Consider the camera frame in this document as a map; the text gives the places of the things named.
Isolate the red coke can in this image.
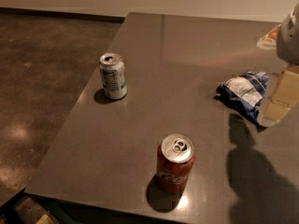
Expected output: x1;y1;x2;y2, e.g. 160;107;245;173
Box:
156;134;195;194

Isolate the white green 7up can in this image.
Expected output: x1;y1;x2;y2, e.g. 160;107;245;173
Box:
99;52;127;100

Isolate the blue chip bag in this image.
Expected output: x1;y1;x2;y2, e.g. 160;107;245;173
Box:
216;71;269;124

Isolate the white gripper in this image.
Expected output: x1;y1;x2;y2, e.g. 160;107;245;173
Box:
256;4;299;127

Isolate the yellow object under table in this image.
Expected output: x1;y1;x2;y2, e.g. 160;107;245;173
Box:
36;215;53;224

